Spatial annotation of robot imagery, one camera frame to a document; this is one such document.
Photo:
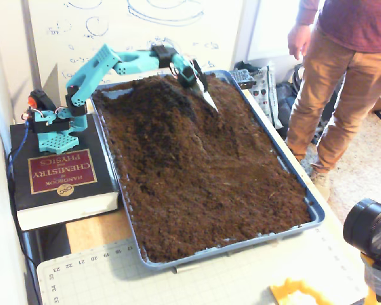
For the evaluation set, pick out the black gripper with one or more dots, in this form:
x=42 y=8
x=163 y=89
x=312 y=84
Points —
x=199 y=85

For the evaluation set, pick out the brown soil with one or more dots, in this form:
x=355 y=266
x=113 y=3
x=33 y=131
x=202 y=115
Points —
x=203 y=178

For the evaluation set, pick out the person's right forearm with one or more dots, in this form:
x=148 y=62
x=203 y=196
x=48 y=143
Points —
x=308 y=12

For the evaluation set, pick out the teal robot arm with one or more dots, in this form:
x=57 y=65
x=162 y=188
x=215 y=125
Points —
x=92 y=73

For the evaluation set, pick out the person's right hand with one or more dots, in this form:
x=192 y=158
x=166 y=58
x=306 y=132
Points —
x=299 y=39

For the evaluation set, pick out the white printed soil bag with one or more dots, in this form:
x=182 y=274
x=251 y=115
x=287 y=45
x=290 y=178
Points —
x=268 y=98

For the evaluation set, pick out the whiteboard with blue drawings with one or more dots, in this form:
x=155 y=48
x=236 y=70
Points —
x=177 y=25

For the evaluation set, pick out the dark backpack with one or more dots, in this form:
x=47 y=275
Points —
x=285 y=98

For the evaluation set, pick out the person in maroon shirt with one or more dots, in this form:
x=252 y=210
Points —
x=352 y=79

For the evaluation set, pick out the tan shoe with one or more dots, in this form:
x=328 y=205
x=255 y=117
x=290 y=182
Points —
x=321 y=184

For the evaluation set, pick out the black chemistry physics handbook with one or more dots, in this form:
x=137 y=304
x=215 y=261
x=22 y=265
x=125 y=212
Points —
x=82 y=193

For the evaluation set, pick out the blue plastic tray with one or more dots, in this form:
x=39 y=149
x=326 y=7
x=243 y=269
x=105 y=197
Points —
x=318 y=219

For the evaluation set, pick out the grey metal rod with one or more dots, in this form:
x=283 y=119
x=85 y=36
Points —
x=185 y=269

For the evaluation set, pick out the pale green cutting mat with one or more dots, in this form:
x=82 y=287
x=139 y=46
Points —
x=241 y=279

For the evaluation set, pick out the black round camera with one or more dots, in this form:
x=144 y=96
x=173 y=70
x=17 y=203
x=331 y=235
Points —
x=365 y=225

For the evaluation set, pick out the yellow plastic frame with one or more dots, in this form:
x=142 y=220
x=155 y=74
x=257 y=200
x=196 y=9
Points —
x=285 y=289

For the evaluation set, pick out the yellow camera stand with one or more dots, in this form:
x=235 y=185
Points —
x=379 y=279

